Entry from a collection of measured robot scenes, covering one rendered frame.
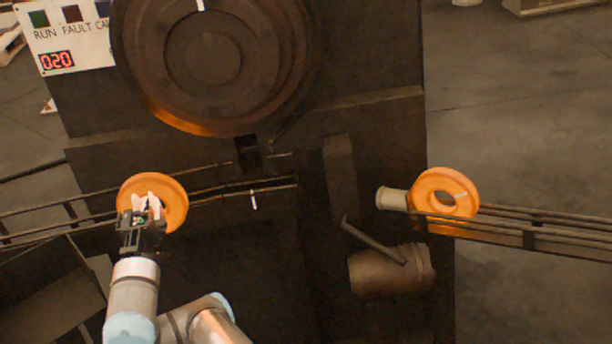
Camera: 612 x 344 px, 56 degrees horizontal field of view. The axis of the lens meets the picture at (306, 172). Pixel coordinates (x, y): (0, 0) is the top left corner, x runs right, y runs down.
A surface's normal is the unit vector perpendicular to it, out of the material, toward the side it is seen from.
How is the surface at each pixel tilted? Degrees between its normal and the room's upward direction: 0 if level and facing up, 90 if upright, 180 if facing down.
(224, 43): 90
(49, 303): 5
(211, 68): 90
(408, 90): 0
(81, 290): 5
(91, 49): 90
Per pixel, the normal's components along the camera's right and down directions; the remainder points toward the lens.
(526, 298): -0.14, -0.83
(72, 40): 0.05, 0.53
